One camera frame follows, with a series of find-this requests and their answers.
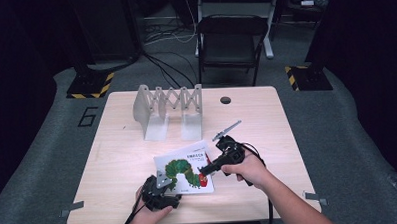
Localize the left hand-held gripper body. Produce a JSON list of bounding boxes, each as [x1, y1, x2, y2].
[[141, 169, 176, 212]]

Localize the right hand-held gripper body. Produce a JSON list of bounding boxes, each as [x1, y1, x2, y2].
[[211, 119, 247, 167]]

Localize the caterpillar picture book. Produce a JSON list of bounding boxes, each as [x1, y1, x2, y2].
[[153, 140, 215, 197]]

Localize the person's left hand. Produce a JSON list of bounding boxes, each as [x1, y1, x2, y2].
[[127, 186, 174, 224]]

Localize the person's right hand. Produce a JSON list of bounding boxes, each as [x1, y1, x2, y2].
[[220, 154, 270, 192]]

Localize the grey expandable book rack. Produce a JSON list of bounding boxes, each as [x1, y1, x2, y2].
[[132, 82, 205, 143]]

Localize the black folding chair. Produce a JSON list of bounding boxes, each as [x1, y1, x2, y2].
[[195, 12, 272, 89]]

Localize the striped black stand base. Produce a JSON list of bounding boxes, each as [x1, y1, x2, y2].
[[65, 71, 116, 101], [284, 63, 334, 93]]

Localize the dark cluttered shelf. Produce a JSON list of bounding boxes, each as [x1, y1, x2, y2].
[[268, 0, 337, 41]]

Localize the dark cabinet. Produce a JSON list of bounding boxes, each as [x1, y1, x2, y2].
[[67, 0, 143, 66]]

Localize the left hand-held gripper cable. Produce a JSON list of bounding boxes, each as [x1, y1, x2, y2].
[[116, 186, 148, 224]]

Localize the hand-held gripper cable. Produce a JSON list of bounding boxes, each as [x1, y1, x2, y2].
[[116, 186, 148, 224], [240, 140, 275, 224]]

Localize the right hand-held gripper cable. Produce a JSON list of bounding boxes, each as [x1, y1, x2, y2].
[[240, 140, 275, 224]]

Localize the grey table bracket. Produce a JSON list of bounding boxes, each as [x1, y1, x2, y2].
[[302, 190, 329, 207], [59, 200, 86, 218]]

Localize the black floor cables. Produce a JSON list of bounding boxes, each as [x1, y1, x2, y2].
[[141, 21, 200, 91]]

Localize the white floor cable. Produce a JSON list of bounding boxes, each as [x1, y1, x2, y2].
[[142, 0, 199, 46]]

